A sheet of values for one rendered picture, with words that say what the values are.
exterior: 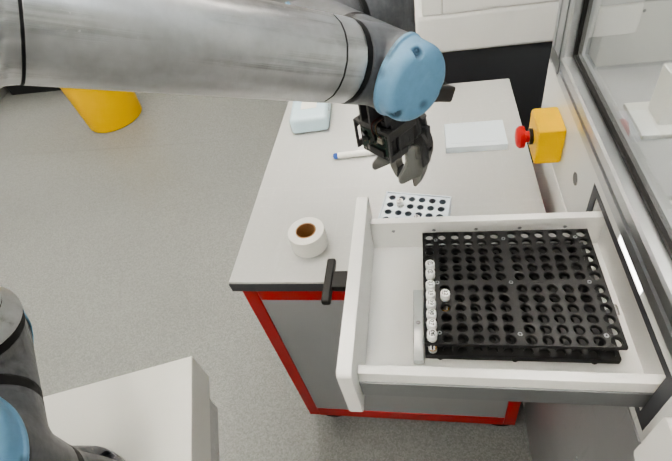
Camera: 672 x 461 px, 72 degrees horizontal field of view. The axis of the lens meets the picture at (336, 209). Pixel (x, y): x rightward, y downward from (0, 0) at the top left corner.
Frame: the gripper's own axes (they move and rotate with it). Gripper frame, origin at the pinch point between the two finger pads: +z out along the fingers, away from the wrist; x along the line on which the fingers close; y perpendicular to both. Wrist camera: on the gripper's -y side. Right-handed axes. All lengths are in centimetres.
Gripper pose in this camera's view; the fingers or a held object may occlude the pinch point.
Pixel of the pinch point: (409, 172)
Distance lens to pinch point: 78.4
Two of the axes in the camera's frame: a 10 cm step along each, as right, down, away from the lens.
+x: 6.7, 4.4, -6.0
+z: 1.7, 6.9, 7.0
